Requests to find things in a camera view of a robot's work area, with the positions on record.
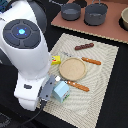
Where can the beige woven placemat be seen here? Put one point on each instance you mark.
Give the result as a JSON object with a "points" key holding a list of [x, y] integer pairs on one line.
{"points": [[81, 108]]}

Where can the small grey pot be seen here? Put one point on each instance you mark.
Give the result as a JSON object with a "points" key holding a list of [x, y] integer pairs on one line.
{"points": [[70, 11]]}

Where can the brown toy sausage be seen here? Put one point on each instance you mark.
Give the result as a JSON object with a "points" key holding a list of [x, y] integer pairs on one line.
{"points": [[84, 46]]}

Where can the beige round plate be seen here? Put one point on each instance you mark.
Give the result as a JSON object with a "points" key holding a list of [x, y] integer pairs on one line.
{"points": [[73, 69]]}

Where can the brown toy stove board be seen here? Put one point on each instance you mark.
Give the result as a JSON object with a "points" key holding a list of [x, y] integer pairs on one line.
{"points": [[110, 29]]}

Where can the large grey pot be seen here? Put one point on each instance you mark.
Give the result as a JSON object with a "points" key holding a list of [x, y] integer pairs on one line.
{"points": [[95, 14]]}

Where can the light blue carton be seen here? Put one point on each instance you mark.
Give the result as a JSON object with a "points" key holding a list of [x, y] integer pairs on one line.
{"points": [[61, 91]]}

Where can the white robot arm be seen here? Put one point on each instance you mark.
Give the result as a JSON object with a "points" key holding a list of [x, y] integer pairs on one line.
{"points": [[22, 44]]}

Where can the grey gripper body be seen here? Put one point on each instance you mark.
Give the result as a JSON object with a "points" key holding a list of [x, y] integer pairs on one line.
{"points": [[47, 89]]}

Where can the fork with orange handle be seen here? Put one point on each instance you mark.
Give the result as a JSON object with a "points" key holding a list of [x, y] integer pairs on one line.
{"points": [[71, 83]]}

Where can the yellow butter box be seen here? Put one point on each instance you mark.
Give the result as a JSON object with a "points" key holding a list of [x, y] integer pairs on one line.
{"points": [[56, 60]]}

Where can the knife with orange handle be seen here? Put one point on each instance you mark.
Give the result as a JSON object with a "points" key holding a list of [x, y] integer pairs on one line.
{"points": [[83, 58]]}

